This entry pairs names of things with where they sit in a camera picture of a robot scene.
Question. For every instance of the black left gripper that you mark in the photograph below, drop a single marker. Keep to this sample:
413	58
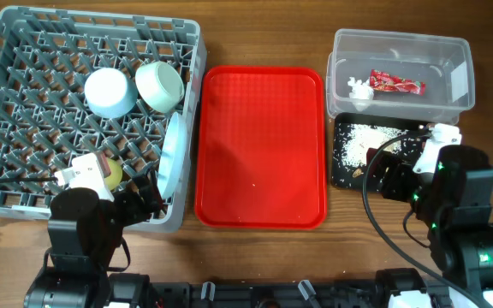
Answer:
137	211

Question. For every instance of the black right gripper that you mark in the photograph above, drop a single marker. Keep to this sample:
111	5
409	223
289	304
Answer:
400	170

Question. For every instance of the yellow plastic cup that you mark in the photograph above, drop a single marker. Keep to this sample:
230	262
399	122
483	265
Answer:
113	180

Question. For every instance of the light blue plate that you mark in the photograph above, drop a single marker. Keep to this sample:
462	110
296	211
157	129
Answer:
172	156

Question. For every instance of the rice and food scraps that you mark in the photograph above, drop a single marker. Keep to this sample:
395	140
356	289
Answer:
355	140

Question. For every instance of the white napkin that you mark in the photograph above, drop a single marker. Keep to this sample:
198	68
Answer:
360	89

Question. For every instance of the red snack wrapper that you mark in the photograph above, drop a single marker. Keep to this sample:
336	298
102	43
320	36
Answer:
385	82

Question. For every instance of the light blue small bowl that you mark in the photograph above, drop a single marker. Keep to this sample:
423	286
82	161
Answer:
110	93

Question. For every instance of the green bowl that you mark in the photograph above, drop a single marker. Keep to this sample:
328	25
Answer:
160	86

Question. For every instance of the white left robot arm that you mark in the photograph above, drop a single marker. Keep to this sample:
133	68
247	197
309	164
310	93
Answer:
85	231

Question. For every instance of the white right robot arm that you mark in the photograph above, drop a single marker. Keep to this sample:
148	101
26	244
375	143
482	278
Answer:
455	205

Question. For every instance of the black waste tray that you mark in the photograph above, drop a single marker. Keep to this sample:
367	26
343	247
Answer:
339	176

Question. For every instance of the clear plastic waste bin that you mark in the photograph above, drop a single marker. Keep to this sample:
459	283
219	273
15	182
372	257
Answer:
443	64

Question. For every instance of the grey plastic dishwasher rack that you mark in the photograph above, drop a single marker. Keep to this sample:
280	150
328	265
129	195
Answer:
46	55

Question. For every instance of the red plastic tray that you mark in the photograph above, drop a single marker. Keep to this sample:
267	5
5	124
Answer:
261	158

